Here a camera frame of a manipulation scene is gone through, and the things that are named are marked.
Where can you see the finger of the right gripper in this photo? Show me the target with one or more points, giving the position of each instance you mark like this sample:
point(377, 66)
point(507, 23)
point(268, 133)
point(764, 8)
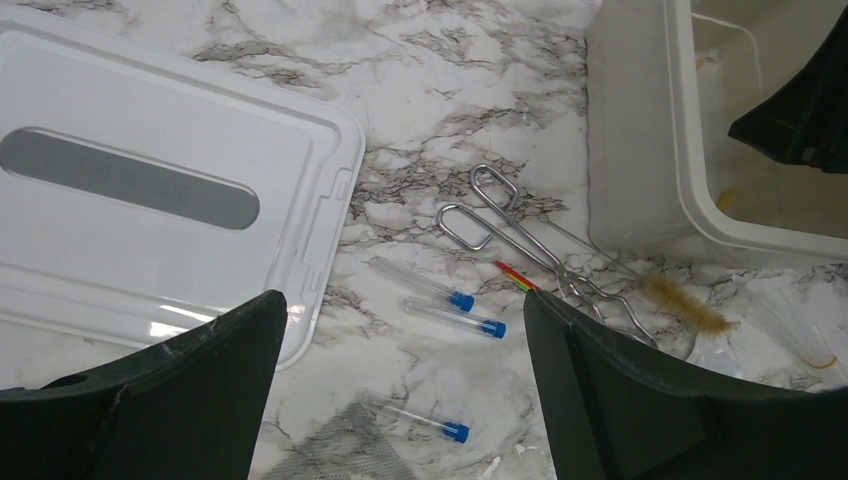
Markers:
point(805, 122)

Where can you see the brown test tube brush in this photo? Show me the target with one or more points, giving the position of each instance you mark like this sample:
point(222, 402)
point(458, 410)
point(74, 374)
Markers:
point(664, 292)

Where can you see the white bin lid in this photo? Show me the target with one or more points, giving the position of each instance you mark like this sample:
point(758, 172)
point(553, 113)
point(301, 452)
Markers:
point(143, 194)

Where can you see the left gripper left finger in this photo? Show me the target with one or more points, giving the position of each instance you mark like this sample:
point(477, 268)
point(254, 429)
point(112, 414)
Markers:
point(189, 407)

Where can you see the small clear zip bag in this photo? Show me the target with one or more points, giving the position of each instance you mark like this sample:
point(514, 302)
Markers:
point(714, 353)

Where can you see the beige plastic storage bin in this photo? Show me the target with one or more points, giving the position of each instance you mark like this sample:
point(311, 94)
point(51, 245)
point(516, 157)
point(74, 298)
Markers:
point(665, 81)

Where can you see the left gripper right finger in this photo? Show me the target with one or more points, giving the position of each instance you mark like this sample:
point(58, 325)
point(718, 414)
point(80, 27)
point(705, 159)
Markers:
point(615, 408)

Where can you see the test tube blue cap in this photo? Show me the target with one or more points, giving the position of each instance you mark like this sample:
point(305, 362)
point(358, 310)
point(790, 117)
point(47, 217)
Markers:
point(453, 316)
point(391, 408)
point(422, 284)

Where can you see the metal crucible tongs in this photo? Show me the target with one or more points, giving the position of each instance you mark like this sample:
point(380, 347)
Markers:
point(525, 243)

